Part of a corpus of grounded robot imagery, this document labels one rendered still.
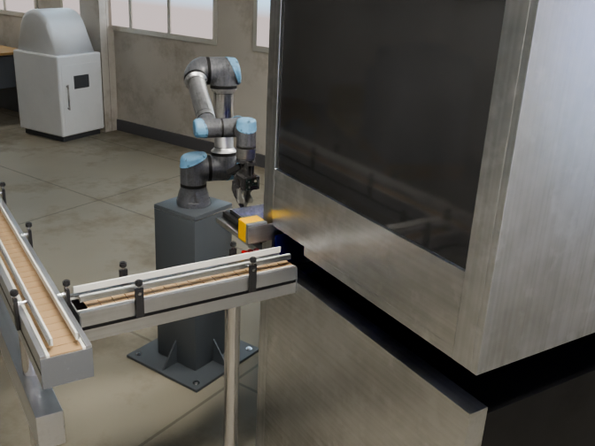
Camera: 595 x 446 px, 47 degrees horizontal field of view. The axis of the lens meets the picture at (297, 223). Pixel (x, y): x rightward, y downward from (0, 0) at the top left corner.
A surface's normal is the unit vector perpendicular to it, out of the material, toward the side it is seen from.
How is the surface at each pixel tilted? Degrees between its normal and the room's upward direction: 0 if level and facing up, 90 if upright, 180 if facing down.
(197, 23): 90
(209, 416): 0
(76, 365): 90
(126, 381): 0
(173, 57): 90
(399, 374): 90
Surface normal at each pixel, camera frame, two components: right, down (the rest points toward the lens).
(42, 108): -0.52, 0.29
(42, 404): 0.05, -0.93
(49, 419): 0.52, 0.33
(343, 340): -0.85, 0.15
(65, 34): 0.82, -0.08
